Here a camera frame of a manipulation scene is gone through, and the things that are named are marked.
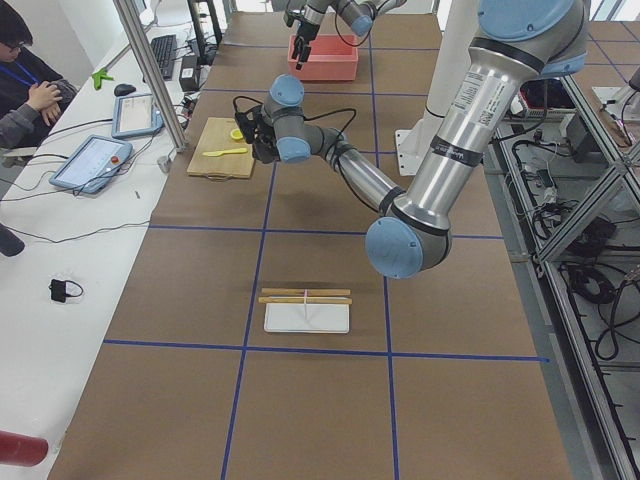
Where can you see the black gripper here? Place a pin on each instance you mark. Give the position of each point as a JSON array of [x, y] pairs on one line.
[[263, 146], [303, 31]]

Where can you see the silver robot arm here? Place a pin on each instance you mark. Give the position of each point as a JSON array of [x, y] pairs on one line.
[[358, 16], [511, 43]]

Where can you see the yellow plastic knife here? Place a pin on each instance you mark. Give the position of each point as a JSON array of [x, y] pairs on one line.
[[219, 153]]

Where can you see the pink plastic bin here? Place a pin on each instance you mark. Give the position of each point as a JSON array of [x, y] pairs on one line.
[[330, 60]]

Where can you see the bamboo cutting board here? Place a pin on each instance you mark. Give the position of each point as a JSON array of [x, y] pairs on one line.
[[215, 136]]

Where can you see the black power adapter box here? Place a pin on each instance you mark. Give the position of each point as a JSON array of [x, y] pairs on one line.
[[189, 77]]

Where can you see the black keyboard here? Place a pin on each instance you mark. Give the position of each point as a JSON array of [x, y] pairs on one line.
[[164, 50]]

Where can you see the far blue teach pendant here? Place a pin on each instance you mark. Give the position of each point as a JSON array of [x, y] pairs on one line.
[[135, 115]]

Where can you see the blue teach pendant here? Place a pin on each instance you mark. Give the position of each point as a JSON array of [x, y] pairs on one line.
[[92, 165], [135, 115]]

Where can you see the black computer mouse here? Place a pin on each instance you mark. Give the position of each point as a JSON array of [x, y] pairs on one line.
[[123, 89]]

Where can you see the green plastic part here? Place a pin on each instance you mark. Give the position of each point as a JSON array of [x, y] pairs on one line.
[[99, 77]]

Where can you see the right wooden rack bar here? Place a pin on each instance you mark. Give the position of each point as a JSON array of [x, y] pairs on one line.
[[305, 300]]

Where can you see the near blue teach pendant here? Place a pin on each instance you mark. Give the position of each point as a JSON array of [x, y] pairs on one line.
[[92, 165]]

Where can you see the white rack tray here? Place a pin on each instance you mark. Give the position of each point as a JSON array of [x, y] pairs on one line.
[[307, 318]]

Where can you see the seated person dark clothes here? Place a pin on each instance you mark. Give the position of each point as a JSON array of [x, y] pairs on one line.
[[33, 95]]

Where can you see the small black clip device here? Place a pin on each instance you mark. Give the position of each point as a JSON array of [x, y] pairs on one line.
[[62, 290]]

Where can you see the red cylinder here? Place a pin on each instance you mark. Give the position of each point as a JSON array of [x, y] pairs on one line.
[[22, 450]]

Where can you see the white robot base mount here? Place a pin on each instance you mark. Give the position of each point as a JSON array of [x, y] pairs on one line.
[[452, 64]]

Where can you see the aluminium frame post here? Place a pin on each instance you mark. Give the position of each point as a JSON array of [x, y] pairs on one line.
[[145, 58]]

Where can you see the aluminium frame rail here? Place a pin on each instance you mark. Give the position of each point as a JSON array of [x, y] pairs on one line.
[[566, 192]]

